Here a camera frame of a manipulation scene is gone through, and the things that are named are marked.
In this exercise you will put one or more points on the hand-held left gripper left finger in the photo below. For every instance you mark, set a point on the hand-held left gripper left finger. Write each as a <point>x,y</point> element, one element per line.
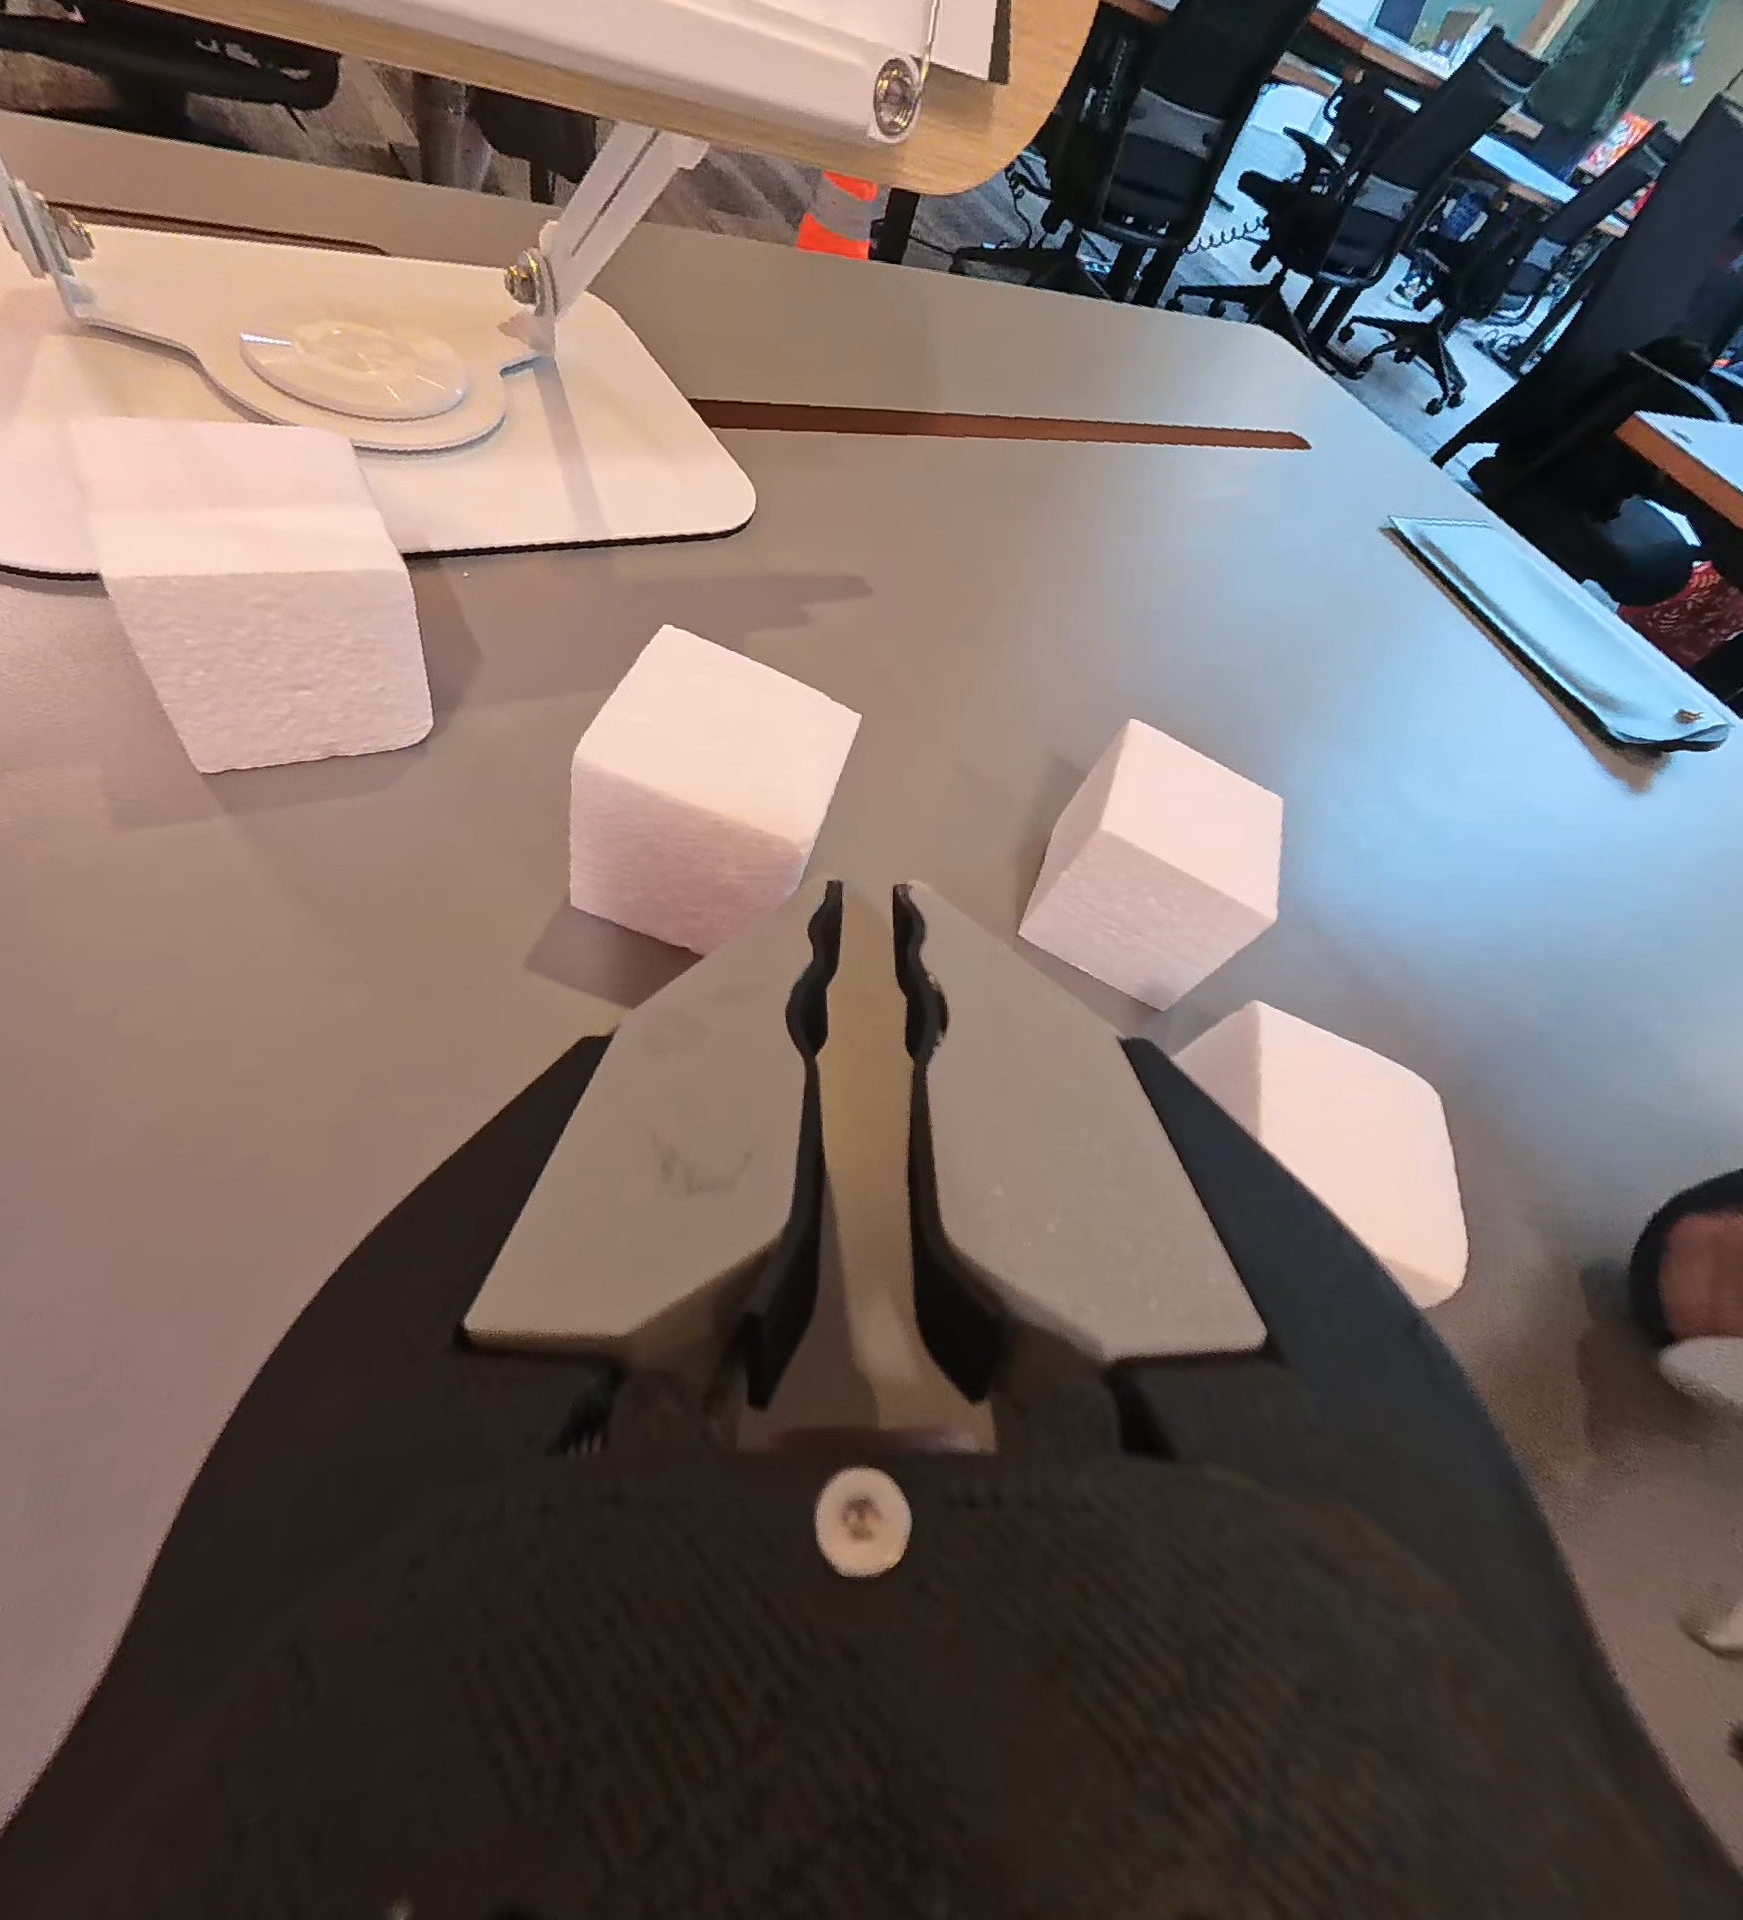
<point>647,1185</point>

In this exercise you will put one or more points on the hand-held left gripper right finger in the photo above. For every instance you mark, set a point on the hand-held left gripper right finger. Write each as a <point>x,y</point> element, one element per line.
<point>1066,1185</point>

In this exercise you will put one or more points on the white hard foam cube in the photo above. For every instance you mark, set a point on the white hard foam cube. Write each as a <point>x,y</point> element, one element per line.
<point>1157,862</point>
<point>256,601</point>
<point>706,797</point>
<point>1335,1139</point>

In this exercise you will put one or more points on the white wooden document stand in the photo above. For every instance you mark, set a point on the white wooden document stand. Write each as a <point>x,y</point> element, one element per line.
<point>586,450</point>

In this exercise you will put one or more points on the grey flat pouch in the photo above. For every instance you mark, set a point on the grey flat pouch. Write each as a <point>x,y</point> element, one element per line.
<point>1546,615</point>

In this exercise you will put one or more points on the red patterned bag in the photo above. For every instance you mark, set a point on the red patterned bag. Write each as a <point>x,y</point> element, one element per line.
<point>1712,615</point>

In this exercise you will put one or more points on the wood-edged background desk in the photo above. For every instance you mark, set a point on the wood-edged background desk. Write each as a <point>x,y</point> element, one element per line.
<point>1734,481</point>

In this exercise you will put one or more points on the orange traffic cone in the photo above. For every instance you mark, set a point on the orange traffic cone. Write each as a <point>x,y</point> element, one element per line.
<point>842,217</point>

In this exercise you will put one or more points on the black office chair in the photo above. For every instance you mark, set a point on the black office chair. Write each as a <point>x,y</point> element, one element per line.
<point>1202,135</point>
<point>1606,300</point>
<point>137,61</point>
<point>1395,209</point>

